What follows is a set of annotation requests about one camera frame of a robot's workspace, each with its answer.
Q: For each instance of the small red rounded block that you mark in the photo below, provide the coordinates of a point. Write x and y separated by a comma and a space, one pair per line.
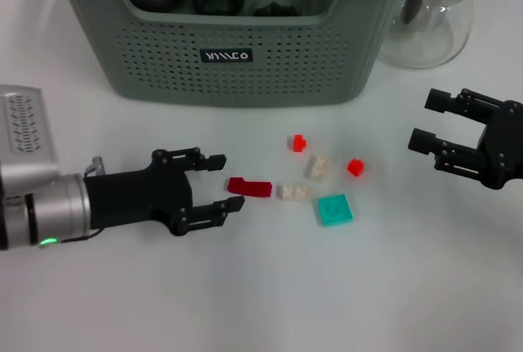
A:
355, 167

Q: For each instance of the silver black wrist camera box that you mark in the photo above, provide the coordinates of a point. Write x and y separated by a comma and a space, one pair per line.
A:
24, 131

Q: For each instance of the dark red long brick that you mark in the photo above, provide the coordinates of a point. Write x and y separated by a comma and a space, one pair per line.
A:
249, 188

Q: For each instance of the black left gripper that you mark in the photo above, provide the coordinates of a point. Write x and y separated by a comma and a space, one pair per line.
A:
130, 197

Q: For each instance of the small red stepped block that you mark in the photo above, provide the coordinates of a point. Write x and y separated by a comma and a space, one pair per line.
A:
299, 143

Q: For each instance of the glass carafe with black lid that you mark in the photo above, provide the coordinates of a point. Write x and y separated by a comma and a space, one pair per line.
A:
429, 37

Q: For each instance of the grey-green perforated storage bin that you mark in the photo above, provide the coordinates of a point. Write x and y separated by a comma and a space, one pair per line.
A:
245, 82

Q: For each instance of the silver pipe fitting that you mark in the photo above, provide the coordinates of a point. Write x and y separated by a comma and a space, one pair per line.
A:
96, 166

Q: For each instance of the white long toy brick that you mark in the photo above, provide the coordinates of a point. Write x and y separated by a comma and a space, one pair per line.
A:
293, 192

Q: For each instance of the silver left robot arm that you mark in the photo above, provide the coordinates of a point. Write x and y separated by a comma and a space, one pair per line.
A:
53, 209

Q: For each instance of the teal square toy plate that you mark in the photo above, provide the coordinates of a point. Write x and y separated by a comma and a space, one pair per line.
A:
335, 210

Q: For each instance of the white square toy brick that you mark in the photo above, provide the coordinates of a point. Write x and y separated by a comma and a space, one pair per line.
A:
318, 168

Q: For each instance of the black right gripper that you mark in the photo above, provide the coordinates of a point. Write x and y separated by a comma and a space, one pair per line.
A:
504, 152

